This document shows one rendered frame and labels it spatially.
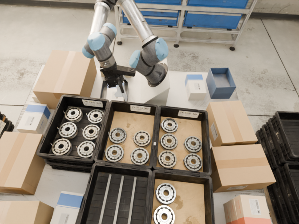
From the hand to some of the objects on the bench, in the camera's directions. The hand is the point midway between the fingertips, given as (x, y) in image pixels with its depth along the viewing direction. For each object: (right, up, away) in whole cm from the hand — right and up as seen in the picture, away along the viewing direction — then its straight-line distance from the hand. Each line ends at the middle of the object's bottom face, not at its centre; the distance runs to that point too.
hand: (127, 91), depth 114 cm
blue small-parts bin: (+66, +7, +51) cm, 84 cm away
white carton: (-64, -19, +26) cm, 72 cm away
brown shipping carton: (-62, -44, +9) cm, 77 cm away
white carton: (+47, +6, +49) cm, 68 cm away
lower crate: (-30, -31, +20) cm, 48 cm away
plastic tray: (-14, -1, +41) cm, 43 cm away
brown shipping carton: (+64, -25, +29) cm, 74 cm away
